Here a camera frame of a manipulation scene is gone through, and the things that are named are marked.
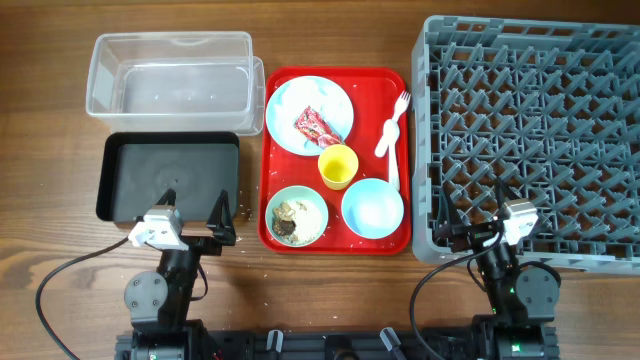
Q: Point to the clear plastic waste bin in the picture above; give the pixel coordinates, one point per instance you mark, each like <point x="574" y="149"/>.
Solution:
<point x="194" y="81"/>

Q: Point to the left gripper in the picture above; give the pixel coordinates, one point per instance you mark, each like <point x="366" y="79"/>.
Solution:
<point x="222" y="232"/>

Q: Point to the white plastic spoon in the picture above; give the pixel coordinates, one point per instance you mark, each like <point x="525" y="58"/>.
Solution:
<point x="387" y="137"/>

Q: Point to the red serving tray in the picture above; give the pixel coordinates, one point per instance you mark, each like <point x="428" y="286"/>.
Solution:
<point x="373" y="92"/>

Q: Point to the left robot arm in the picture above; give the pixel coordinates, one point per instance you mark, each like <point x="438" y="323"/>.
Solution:
<point x="159" y="300"/>

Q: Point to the black plastic tray bin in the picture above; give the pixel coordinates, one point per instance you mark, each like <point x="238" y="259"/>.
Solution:
<point x="138" y="168"/>

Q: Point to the light blue bowl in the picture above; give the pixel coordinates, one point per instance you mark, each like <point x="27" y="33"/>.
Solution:
<point x="372" y="208"/>

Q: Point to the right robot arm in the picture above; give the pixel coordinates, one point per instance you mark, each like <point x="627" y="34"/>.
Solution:
<point x="523" y="296"/>

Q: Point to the light blue plate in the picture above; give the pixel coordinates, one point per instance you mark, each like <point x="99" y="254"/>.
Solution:
<point x="291" y="99"/>

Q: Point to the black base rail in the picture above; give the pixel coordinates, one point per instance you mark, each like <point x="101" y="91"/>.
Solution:
<point x="386" y="344"/>

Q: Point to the green bowl with food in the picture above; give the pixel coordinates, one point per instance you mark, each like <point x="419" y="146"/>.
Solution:
<point x="296" y="217"/>

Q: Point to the yellow plastic cup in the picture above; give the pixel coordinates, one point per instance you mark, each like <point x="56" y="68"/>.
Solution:
<point x="338" y="165"/>

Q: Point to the white plastic fork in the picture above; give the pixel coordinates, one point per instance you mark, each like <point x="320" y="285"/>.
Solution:
<point x="400" y="108"/>

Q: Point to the red snack wrapper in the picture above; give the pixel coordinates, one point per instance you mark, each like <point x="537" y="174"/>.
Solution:
<point x="315" y="129"/>

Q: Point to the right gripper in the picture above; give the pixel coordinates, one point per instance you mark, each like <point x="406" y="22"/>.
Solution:
<point x="468" y="233"/>

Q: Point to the grey dishwasher rack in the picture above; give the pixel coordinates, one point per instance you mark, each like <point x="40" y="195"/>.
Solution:
<point x="551" y="109"/>

